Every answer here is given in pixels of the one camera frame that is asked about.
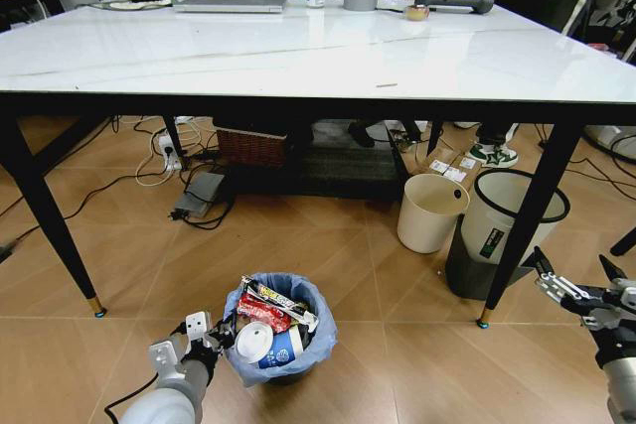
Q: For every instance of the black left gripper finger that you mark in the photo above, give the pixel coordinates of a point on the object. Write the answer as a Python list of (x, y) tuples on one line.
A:
[(224, 325), (228, 343)]

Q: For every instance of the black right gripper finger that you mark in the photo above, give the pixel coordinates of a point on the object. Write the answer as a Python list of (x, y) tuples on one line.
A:
[(615, 272), (551, 282)]

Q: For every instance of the trash bin with blue bag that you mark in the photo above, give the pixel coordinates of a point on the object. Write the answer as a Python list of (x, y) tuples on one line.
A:
[(318, 349)]

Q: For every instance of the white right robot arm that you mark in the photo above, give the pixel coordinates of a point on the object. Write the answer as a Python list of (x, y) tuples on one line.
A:
[(621, 389)]

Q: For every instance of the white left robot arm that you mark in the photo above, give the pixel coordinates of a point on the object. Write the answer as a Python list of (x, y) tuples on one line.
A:
[(164, 401)]

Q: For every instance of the dark grey bin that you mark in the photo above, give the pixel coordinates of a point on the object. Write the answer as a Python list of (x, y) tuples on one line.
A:
[(467, 270)]

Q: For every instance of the white bin black rim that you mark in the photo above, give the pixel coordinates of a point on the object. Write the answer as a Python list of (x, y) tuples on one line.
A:
[(492, 215)]

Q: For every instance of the cream round bin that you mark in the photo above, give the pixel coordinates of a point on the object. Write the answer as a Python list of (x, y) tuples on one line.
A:
[(429, 218)]

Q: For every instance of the black chair leg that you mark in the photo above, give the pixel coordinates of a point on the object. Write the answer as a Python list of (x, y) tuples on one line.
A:
[(625, 242)]

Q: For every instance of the red snack wrapper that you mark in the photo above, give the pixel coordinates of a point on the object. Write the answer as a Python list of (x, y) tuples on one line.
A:
[(261, 312)]

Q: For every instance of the blue paper cup white lid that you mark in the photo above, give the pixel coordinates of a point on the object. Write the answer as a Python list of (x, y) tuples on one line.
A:
[(275, 349)]

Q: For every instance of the black yellow snack wrapper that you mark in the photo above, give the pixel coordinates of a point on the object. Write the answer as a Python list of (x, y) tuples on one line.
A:
[(278, 299)]

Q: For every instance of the white rounded machine base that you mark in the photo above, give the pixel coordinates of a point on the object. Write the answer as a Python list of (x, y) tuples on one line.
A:
[(613, 143)]

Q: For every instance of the grey foot pedal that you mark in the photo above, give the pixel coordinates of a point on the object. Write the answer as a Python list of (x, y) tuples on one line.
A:
[(201, 193)]

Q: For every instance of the green white sneaker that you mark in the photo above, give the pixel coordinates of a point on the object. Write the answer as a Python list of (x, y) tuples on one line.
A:
[(494, 155)]

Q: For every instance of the brown cardboard box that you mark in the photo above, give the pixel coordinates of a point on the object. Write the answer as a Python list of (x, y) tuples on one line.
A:
[(447, 163)]

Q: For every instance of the brown wicker basket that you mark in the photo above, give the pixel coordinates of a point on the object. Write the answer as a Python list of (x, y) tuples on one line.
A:
[(251, 147)]

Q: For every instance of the white power strip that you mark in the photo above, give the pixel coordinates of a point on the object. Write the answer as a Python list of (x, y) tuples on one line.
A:
[(169, 151)]

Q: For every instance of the dark floor mat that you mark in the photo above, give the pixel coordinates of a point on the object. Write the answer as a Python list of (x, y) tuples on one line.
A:
[(348, 171)]

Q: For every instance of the white table with black legs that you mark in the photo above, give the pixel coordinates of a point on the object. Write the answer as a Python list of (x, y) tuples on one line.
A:
[(298, 106)]

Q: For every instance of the black shoe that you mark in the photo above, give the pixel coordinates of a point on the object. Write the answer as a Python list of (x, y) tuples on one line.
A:
[(362, 135)]

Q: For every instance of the small thin stick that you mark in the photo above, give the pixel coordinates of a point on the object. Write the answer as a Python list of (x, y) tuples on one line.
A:
[(386, 85)]

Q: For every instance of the grey handheld tool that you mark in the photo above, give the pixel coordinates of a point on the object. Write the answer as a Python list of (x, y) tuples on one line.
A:
[(454, 3)]

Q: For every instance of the silver laptop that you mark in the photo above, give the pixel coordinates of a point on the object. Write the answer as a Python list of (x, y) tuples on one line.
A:
[(231, 3)]

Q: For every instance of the white round plate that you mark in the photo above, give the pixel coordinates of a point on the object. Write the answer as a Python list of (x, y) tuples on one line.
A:
[(139, 5)]

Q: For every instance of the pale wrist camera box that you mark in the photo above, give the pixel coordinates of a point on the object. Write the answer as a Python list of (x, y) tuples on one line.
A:
[(198, 325), (608, 317)]

